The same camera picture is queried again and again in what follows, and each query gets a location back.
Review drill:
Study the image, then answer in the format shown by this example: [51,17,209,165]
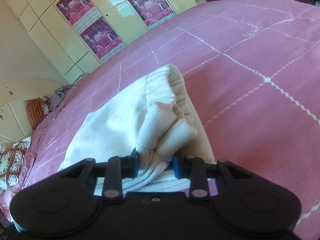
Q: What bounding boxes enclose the white pants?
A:
[60,64,215,193]

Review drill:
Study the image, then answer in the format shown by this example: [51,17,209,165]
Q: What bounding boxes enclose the grey crumpled cloth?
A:
[49,84,74,113]

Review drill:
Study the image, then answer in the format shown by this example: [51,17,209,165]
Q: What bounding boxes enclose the orange striped pillow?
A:
[24,98,46,131]

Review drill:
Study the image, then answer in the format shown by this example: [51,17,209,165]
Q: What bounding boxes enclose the white brown patterned pillow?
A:
[1,137,31,193]

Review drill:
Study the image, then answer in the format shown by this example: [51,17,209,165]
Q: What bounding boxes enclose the cream arched headboard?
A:
[0,77,60,145]

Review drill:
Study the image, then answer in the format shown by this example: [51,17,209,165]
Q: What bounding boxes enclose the pink checked bedspread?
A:
[1,0,319,239]

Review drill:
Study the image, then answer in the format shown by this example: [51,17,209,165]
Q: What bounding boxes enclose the cream glossy wardrobe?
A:
[6,0,196,83]

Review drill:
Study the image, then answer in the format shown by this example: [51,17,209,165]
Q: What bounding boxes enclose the pink poster left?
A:
[56,0,125,62]

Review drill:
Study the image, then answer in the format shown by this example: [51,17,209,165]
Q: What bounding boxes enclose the pink poster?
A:
[56,0,125,62]
[128,0,176,30]

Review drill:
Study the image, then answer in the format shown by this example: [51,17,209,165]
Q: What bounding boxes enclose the pink poster right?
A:
[128,0,176,30]

